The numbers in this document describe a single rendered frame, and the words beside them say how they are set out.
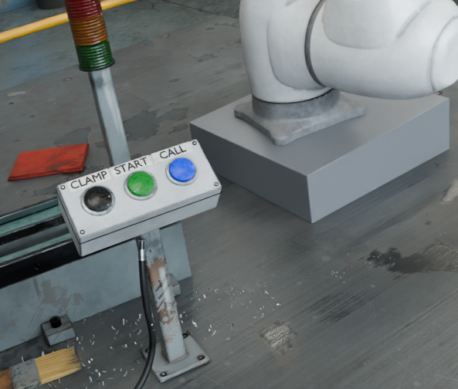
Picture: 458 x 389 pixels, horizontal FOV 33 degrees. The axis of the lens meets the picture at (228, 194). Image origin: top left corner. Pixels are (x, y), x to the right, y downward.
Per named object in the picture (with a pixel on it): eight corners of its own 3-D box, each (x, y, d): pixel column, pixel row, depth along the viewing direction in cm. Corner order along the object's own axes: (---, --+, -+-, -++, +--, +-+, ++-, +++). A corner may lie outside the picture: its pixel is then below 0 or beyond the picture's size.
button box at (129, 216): (79, 258, 85) (78, 238, 80) (57, 205, 87) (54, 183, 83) (218, 208, 90) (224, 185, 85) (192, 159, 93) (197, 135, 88)
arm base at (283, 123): (305, 78, 151) (301, 52, 148) (369, 113, 133) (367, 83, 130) (222, 107, 146) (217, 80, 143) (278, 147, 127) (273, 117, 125)
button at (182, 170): (174, 191, 86) (175, 183, 84) (164, 169, 87) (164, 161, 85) (198, 182, 87) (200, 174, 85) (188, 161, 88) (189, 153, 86)
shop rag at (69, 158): (7, 181, 151) (5, 177, 151) (19, 154, 162) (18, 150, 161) (82, 170, 151) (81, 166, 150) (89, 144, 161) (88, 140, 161)
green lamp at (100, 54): (85, 73, 130) (79, 49, 128) (76, 65, 135) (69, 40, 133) (118, 64, 132) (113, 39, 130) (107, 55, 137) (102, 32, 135)
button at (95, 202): (89, 221, 82) (89, 213, 81) (79, 197, 84) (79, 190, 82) (116, 211, 83) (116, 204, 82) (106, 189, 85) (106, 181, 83)
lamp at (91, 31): (79, 49, 128) (72, 22, 126) (69, 40, 133) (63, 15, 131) (113, 39, 130) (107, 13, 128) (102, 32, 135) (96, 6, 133)
